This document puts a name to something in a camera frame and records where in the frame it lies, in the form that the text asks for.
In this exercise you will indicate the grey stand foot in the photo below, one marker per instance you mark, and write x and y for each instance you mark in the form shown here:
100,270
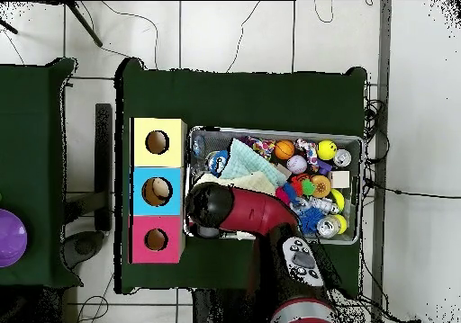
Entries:
83,245

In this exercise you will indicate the dark green side table cloth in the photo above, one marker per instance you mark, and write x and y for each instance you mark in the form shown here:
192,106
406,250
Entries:
32,139

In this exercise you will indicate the black tripod leg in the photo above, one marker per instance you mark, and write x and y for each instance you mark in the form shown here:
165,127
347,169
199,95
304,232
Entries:
8,26
84,22

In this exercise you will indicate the blue spiky rubber ball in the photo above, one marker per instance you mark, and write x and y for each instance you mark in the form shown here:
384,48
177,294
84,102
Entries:
311,220

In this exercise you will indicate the plain wooden cube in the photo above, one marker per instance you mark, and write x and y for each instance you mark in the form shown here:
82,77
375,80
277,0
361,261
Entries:
339,179

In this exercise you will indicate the toy hamburger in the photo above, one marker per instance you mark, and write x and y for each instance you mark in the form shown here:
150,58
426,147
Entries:
320,186

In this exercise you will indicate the small orange basketball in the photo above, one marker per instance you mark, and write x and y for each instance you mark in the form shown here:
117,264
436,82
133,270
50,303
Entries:
284,149

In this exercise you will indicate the small white baseball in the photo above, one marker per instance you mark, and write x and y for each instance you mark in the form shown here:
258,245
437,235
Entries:
296,164

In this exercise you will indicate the mint waffle cloth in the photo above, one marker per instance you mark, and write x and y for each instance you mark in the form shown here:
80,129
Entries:
248,161

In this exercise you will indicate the wooden box with three holes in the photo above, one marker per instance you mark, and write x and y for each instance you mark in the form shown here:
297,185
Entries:
140,200

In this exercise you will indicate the purple bowl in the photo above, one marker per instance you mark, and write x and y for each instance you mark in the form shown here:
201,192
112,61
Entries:
10,236

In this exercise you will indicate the cream waffle cloth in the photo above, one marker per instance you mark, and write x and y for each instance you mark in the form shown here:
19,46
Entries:
255,182

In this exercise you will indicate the yellow smiley ball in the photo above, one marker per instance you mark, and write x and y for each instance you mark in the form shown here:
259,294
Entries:
327,150

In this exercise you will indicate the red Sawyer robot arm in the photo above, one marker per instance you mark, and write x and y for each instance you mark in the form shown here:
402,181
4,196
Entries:
252,211

